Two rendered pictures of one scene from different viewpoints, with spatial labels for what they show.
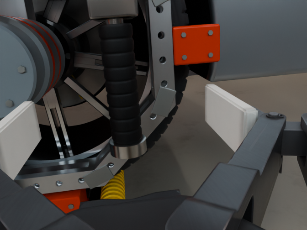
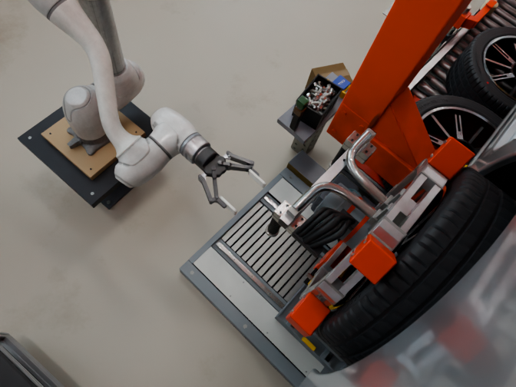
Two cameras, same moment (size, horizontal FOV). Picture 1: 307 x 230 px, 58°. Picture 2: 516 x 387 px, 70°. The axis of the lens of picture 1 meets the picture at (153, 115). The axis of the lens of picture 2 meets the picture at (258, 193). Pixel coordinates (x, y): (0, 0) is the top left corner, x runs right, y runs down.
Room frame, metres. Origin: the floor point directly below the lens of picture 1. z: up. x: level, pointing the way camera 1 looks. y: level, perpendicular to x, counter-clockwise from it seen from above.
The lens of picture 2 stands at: (0.46, -0.35, 1.90)
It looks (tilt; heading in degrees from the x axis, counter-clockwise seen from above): 66 degrees down; 123
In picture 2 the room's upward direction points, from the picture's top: 17 degrees clockwise
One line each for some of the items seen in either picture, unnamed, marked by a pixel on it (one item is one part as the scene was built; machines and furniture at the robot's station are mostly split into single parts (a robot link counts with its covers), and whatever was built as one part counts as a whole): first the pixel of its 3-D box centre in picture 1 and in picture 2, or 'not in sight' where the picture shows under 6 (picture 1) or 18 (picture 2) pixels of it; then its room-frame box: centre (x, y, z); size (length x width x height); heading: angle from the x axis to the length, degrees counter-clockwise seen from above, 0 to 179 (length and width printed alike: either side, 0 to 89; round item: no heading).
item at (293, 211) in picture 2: not in sight; (339, 208); (0.41, 0.12, 1.03); 0.19 x 0.18 x 0.11; 6
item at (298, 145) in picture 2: not in sight; (310, 128); (-0.07, 0.78, 0.21); 0.10 x 0.10 x 0.42; 6
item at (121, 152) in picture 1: (121, 87); (276, 223); (0.31, 0.03, 0.83); 0.04 x 0.04 x 0.16
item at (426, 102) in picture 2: not in sight; (449, 161); (0.55, 1.09, 0.39); 0.66 x 0.66 x 0.24
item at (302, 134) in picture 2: not in sight; (318, 106); (-0.07, 0.75, 0.44); 0.43 x 0.17 x 0.03; 96
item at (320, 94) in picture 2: not in sight; (317, 100); (-0.06, 0.70, 0.51); 0.20 x 0.14 x 0.13; 104
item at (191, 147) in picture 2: not in sight; (196, 149); (-0.04, 0.00, 0.83); 0.09 x 0.06 x 0.09; 96
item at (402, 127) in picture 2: not in sight; (431, 162); (0.49, 0.74, 0.69); 0.52 x 0.17 x 0.35; 6
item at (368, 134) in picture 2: not in sight; (381, 161); (0.39, 0.31, 1.03); 0.19 x 0.18 x 0.11; 6
